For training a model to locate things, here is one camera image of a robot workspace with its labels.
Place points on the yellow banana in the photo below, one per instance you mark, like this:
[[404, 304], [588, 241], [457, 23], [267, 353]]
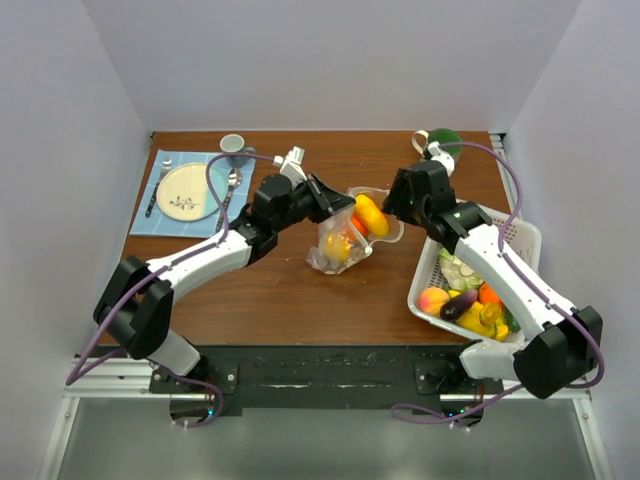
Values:
[[485, 319]]

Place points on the orange fruit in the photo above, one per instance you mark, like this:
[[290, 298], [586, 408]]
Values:
[[359, 226]]

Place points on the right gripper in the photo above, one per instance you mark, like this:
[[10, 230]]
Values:
[[401, 188]]

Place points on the fork with black handle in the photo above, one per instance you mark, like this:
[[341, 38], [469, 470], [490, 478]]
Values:
[[165, 169]]

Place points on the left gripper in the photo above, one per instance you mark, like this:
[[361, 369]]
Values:
[[332, 201]]

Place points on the small grey cup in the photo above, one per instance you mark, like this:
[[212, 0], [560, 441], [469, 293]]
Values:
[[235, 149]]

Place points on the purple eggplant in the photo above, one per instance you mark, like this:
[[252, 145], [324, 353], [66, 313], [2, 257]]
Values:
[[458, 305]]

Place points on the green interior floral mug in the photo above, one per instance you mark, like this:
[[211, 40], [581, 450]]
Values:
[[439, 141]]

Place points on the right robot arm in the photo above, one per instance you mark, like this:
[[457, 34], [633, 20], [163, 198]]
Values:
[[561, 342]]

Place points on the small orange tangerine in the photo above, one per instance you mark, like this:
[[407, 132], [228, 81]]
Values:
[[487, 295]]

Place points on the yellow lemon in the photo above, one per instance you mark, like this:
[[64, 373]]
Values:
[[337, 247]]

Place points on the peach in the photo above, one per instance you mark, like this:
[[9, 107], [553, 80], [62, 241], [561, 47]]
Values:
[[431, 300]]

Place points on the cream and blue plate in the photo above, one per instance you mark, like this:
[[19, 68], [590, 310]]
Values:
[[184, 193]]

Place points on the white plastic basket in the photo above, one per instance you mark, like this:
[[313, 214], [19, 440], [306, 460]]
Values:
[[523, 238]]

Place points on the polka dot zip bag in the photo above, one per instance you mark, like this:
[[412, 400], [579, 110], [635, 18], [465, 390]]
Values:
[[341, 224]]

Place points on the green cucumber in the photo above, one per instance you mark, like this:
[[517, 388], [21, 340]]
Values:
[[511, 322]]

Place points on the spoon with black handle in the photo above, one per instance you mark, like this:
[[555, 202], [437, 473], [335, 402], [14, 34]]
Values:
[[234, 180]]

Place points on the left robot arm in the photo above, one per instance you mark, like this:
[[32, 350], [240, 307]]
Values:
[[136, 306]]

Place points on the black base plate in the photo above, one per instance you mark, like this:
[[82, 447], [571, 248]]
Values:
[[340, 377]]

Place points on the yellow red mango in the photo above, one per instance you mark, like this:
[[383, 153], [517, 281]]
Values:
[[370, 216]]

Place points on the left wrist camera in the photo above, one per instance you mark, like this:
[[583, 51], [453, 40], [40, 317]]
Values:
[[290, 165]]

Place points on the cabbage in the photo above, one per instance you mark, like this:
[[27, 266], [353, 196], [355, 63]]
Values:
[[457, 274]]

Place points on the blue placemat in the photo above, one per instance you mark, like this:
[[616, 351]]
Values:
[[158, 224]]

